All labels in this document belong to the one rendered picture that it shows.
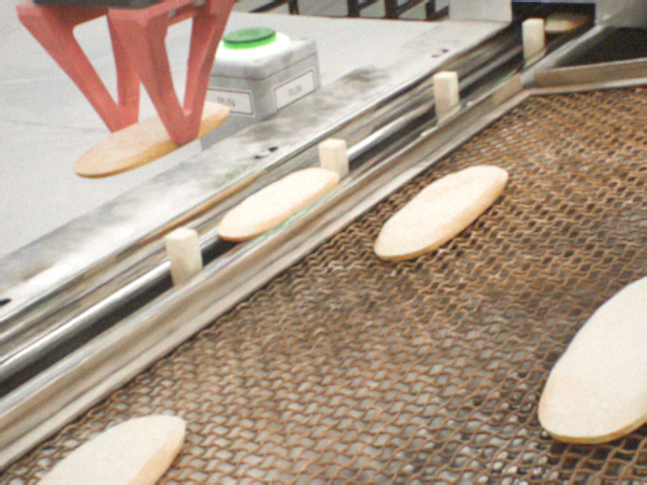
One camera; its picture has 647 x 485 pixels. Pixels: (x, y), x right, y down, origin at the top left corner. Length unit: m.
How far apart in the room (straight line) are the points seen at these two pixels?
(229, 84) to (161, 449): 0.48
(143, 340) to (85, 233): 0.20
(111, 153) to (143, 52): 0.05
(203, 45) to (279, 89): 0.26
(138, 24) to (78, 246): 0.17
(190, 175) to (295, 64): 0.16
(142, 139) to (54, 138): 0.41
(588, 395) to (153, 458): 0.13
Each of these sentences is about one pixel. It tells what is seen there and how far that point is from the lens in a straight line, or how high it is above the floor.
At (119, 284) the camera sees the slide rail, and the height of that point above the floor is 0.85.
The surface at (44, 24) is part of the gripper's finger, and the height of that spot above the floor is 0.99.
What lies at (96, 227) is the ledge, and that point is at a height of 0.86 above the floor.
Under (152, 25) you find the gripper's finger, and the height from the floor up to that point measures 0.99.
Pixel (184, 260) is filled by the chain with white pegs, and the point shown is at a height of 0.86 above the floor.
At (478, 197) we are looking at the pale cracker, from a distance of 0.50.
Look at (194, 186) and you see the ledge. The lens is 0.68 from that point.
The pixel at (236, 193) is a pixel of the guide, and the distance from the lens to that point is 0.67.
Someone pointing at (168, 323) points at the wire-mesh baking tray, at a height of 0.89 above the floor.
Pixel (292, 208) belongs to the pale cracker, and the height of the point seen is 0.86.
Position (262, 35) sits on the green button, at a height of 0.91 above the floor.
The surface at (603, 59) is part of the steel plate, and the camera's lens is 0.99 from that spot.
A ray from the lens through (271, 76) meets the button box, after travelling 0.79.
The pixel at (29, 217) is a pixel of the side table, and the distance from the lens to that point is 0.80.
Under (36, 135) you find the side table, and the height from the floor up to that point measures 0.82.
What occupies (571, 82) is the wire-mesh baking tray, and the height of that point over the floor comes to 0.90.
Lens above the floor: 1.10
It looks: 25 degrees down
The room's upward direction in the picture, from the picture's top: 7 degrees counter-clockwise
